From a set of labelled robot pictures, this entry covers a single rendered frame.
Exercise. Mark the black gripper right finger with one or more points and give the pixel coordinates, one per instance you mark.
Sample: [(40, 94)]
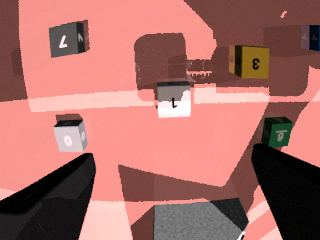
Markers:
[(292, 190)]

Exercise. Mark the blue block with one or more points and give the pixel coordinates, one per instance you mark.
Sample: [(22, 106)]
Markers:
[(314, 37)]

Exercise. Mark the yellow block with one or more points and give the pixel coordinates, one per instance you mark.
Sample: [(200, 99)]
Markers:
[(251, 61)]

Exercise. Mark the green block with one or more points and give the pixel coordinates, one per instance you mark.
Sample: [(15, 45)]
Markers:
[(277, 132)]

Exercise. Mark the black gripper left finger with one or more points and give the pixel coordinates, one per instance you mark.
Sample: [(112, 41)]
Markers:
[(52, 208)]

